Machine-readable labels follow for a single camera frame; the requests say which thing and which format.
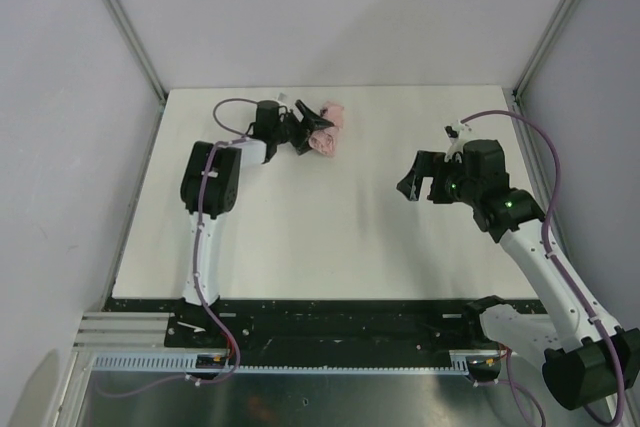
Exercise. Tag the left aluminium corner post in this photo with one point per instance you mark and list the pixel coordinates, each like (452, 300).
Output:
(131, 39)

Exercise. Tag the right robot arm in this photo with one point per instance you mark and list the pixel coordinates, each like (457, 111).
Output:
(583, 352)

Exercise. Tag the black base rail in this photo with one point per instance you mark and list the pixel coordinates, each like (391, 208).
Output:
(344, 333)

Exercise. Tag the aluminium corner post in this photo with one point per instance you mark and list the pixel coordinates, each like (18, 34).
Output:
(553, 29)
(131, 39)

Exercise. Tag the pink folding umbrella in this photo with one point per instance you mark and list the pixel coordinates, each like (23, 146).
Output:
(325, 141)

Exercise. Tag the grey cable duct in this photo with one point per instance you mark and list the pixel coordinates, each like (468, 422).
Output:
(454, 363)

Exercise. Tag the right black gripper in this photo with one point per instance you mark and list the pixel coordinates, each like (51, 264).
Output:
(425, 175)

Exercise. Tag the right aluminium corner post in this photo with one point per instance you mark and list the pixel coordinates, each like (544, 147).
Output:
(553, 29)

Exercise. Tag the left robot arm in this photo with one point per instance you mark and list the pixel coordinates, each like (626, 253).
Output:
(210, 184)

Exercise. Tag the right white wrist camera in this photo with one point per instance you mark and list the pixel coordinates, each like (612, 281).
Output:
(458, 134)

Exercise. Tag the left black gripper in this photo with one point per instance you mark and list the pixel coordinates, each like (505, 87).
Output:
(299, 128)

